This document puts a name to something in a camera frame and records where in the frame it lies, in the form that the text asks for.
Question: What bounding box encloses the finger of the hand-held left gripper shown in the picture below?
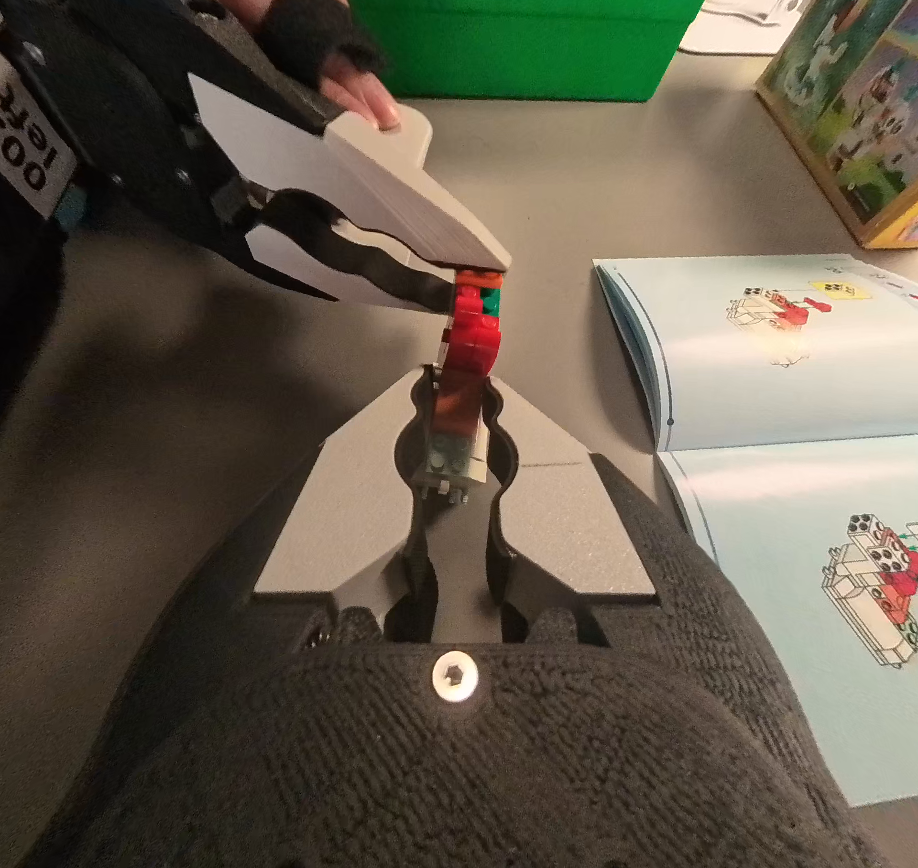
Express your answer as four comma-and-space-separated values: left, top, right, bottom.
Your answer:
188, 74, 513, 272
240, 188, 460, 315

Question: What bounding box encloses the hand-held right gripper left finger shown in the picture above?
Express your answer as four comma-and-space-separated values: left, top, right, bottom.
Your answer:
252, 362, 440, 645

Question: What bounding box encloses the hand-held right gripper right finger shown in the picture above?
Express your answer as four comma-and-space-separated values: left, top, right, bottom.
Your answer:
484, 375, 661, 645

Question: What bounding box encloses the white and red lego model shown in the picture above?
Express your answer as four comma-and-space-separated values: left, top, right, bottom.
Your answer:
418, 271, 504, 505

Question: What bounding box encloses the colourful lego set box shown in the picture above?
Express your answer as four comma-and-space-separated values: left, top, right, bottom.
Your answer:
755, 0, 918, 250

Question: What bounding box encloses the person's left hand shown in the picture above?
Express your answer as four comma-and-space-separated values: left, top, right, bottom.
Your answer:
140, 0, 403, 132

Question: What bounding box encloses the green plastic bin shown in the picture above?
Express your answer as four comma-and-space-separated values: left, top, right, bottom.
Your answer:
316, 0, 734, 102

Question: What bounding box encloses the open light blue instruction booklet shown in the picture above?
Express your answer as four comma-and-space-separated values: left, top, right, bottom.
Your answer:
594, 253, 918, 809

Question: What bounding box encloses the white plastic packaging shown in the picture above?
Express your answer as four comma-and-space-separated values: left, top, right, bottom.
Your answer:
678, 0, 836, 57

